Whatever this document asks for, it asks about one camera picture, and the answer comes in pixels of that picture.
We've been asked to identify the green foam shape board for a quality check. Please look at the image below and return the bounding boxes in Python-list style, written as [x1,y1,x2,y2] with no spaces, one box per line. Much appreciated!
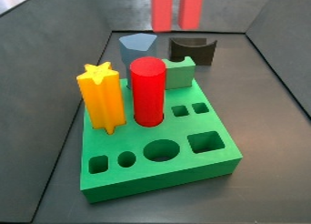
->
[81,83,242,203]

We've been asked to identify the green notched foam block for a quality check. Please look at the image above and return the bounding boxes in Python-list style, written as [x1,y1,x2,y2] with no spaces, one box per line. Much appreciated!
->
[163,56,197,90]

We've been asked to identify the red cylinder foam block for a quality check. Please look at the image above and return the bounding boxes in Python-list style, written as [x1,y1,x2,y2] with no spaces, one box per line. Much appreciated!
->
[130,56,167,127]

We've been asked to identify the yellow star foam block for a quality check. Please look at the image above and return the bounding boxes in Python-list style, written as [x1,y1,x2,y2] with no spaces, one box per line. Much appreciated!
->
[77,62,127,135]

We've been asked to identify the blue pentagon foam block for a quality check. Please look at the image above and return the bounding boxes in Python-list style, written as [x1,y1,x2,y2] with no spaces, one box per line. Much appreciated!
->
[119,33,157,87]

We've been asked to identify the black curved foam block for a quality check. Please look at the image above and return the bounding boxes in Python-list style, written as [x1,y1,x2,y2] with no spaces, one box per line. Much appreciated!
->
[170,37,218,66]

